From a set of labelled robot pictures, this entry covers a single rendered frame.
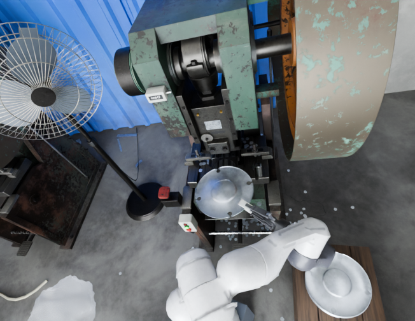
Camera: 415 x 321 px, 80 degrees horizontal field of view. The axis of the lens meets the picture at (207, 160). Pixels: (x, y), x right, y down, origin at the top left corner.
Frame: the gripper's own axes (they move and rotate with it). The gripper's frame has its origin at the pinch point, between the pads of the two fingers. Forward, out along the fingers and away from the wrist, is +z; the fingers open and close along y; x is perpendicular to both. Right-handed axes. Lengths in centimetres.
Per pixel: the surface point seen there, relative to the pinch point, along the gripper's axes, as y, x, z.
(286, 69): 31, -57, 13
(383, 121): -81, -161, -11
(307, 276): -43, -1, -29
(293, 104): 24.0, -43.6, 1.9
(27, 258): -67, 126, 162
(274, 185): -15.9, -23.5, 2.7
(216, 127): 26.5, -14.8, 22.4
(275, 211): -18.8, -12.4, -5.0
